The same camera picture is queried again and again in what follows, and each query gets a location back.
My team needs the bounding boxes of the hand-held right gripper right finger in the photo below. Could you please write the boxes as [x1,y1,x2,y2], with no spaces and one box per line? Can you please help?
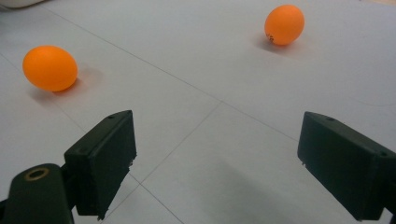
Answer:
[297,110,396,222]

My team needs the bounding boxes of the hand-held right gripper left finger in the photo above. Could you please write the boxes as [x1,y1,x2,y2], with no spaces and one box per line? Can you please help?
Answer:
[64,109,138,221]

